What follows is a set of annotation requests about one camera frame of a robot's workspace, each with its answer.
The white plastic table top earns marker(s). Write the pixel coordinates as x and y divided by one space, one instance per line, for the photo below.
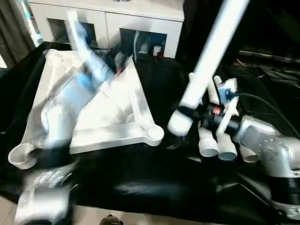
112 112

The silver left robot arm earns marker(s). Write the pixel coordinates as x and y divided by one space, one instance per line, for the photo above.
61 117

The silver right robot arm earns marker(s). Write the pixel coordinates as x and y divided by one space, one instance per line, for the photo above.
267 140

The small red bottle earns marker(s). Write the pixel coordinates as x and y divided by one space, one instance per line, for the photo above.
160 49

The black plastic mat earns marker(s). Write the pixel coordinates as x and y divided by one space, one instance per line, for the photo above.
140 187

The white glass-door cabinet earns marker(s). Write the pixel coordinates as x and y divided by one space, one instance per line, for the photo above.
140 18

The grey curtain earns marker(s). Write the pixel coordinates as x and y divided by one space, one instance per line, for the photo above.
14 28

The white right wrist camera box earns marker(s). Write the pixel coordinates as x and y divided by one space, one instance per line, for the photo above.
227 91

